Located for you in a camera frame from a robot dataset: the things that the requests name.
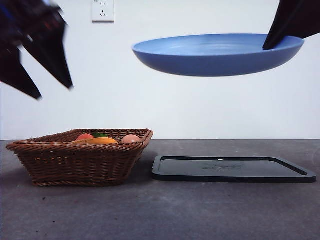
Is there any blue round plate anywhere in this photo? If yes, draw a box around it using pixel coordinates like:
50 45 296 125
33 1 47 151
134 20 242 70
131 33 305 78

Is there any yellow corn cob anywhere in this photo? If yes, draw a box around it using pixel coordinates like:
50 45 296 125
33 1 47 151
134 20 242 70
71 136 118 145

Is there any brown wicker basket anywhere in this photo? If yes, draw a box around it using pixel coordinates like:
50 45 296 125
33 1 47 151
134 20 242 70
6 128 155 187

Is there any pale pink egg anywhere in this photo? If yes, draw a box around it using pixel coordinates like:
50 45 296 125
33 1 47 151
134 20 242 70
121 134 142 145

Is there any dark rectangular tray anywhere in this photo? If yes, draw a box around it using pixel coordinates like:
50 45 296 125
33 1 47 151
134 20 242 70
151 155 317 184

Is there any white wall socket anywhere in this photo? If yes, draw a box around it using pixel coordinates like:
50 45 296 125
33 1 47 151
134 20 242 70
91 0 115 24

